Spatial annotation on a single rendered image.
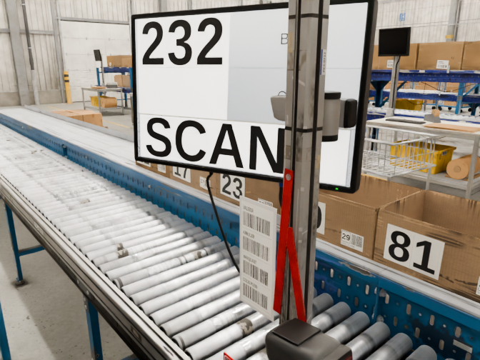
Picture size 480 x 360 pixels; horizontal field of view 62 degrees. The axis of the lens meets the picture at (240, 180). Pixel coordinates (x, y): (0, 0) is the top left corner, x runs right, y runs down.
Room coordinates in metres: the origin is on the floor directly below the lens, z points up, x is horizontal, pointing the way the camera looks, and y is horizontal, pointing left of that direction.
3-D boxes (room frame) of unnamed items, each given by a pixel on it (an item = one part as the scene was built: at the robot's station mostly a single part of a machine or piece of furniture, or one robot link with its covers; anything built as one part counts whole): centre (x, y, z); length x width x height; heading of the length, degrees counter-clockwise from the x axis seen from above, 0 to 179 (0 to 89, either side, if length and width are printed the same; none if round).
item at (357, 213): (1.33, -0.38, 0.96); 0.39 x 0.29 x 0.17; 40
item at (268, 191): (1.63, -0.13, 0.96); 0.39 x 0.29 x 0.17; 40
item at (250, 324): (1.01, -0.05, 0.72); 0.52 x 0.05 x 0.05; 130
